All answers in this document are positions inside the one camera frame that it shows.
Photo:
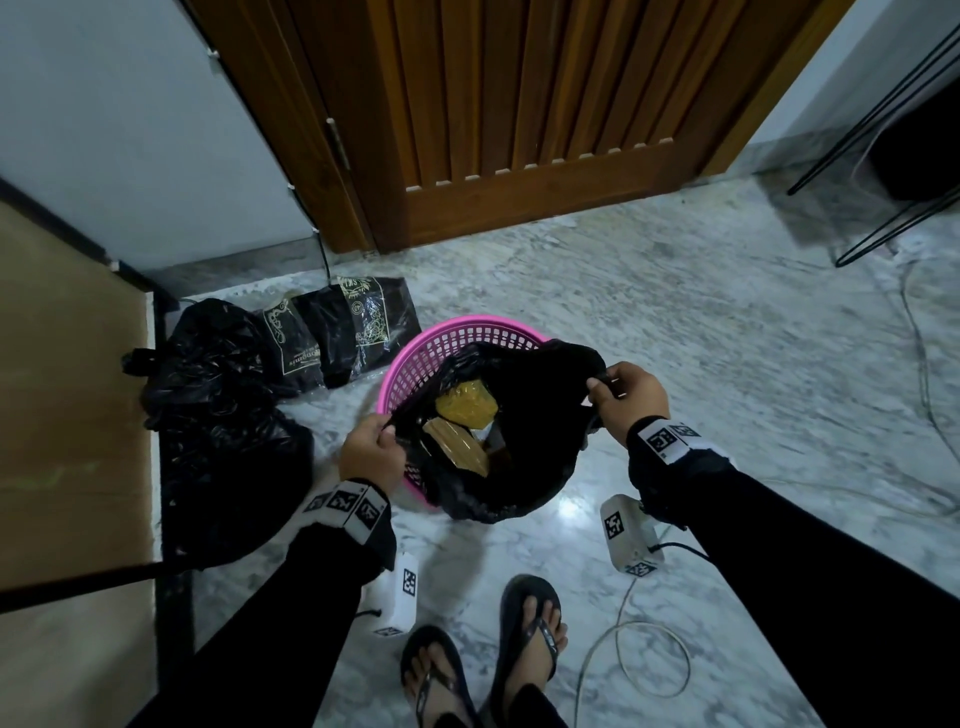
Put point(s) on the person's right hand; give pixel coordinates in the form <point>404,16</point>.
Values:
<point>634,405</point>

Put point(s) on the person's left hand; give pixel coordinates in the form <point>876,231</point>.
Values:
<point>367,457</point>

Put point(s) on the person's left fingers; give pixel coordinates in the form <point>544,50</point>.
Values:
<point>388,439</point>

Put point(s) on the person's right thumb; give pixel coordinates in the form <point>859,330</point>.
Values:
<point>602,394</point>

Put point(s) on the black plastic bin liner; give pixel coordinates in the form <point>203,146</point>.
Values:
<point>525,442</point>

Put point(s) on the person's left forearm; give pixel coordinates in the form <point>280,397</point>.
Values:
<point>300,630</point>

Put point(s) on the person's right forearm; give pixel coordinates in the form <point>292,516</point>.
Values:
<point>795,585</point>

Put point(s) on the tan cardboard piece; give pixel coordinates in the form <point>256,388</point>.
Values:
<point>457,444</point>

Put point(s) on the white marker wristband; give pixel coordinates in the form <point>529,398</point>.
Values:
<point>349,508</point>
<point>675,441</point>

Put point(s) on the yellow crumpled wrapper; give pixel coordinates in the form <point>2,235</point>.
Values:
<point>466,401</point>

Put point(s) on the pink plastic waste basket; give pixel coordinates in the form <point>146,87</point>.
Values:
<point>442,349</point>

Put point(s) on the black gold-printed shopping bag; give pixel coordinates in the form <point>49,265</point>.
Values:
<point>289,349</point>
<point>367,322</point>

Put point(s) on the large black garbage bag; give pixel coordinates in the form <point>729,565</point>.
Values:
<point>217,435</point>

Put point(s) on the black flip-flop sandal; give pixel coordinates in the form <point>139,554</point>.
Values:
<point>525,600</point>
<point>439,679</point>

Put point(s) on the person's left foot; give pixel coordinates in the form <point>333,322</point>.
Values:
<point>431,694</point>

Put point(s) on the person's foot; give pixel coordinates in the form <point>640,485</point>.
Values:
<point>431,694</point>
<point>536,652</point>

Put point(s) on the person's right foot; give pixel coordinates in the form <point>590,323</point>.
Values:
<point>536,652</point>

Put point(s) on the brown wooden door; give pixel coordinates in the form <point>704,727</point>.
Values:
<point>525,105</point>

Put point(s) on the metal door hinge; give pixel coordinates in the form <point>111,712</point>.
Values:
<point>338,144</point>

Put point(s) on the tan wooden board table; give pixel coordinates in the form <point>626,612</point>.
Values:
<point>71,465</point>

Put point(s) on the black metal hairpin legs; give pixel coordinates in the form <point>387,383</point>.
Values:
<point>885,142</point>

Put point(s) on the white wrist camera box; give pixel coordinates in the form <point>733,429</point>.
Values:
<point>394,596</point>
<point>628,534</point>

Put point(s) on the brown wooden door frame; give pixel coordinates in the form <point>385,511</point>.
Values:
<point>285,120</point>

